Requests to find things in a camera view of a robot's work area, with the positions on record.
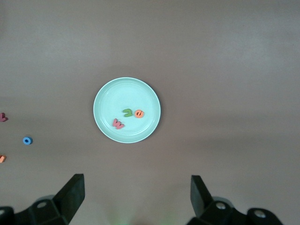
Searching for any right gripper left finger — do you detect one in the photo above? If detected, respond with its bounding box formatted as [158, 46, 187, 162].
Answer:
[0, 173, 85, 225]

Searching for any red foam letter w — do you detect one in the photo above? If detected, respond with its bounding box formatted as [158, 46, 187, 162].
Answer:
[112, 118, 125, 130]

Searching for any green plate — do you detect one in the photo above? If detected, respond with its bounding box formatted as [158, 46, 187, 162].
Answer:
[93, 77, 162, 144]

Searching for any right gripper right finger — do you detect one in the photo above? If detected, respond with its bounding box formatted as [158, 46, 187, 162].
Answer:
[187, 175, 285, 225]

